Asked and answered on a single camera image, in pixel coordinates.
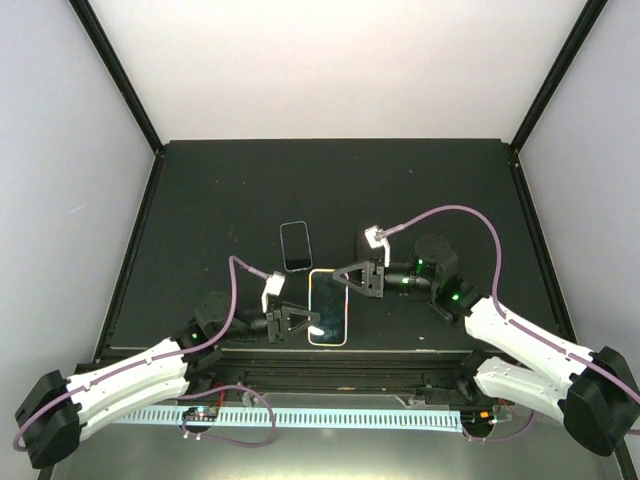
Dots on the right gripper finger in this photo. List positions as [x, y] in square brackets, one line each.
[353, 281]
[353, 270]

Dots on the left black frame post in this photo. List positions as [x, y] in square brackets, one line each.
[91, 24]

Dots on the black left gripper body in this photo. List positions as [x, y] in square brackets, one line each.
[275, 325]

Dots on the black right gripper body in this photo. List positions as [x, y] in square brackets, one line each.
[376, 280]

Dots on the blue smartphone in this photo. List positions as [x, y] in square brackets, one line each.
[296, 245]

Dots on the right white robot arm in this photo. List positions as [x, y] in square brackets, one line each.
[593, 394]

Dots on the left green circuit board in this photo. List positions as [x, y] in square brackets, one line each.
[200, 414]

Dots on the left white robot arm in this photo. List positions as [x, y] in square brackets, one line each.
[59, 412]

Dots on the white slotted cable duct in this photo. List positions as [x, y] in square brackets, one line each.
[306, 418]

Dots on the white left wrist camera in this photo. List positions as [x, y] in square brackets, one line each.
[273, 286]

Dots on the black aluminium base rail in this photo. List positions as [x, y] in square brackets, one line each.
[436, 378]

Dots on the right circuit board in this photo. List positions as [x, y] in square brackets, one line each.
[484, 417]

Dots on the black phone case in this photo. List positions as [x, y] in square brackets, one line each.
[362, 248]

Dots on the clear acrylic sheet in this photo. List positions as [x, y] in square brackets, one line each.
[161, 452]

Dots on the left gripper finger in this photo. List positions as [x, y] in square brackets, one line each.
[293, 310]
[298, 325]

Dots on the beige cased phone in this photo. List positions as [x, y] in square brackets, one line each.
[310, 310]

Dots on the black frame post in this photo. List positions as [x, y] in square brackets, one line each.
[569, 50]
[91, 24]

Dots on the right black frame post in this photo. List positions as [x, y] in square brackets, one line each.
[569, 50]

